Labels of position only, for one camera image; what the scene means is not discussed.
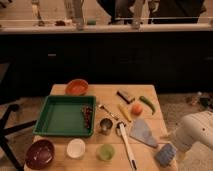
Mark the dark red bowl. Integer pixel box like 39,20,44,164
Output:
25,139,55,170

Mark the dark rectangular brush block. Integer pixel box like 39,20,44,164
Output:
117,90,135,104

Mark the grey blue cloth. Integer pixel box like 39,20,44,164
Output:
129,118,158,148

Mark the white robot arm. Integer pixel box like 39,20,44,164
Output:
170,111,213,153

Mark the green plastic cup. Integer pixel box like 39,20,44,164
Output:
96,144,115,161

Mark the green plastic tray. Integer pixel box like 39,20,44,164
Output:
33,95,96,137

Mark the green chili pepper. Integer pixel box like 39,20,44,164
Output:
139,96,156,115

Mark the orange bowl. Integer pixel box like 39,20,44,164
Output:
65,79,88,95

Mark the orange peach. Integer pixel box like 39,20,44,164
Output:
131,103,143,116

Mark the blue sponge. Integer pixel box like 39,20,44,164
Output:
154,143,176,167

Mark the small metal cup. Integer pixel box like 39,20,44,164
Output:
100,118,113,135

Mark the metal fork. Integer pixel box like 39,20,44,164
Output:
97,102,119,121

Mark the bunch of dark grapes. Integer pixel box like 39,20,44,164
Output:
81,105,93,129

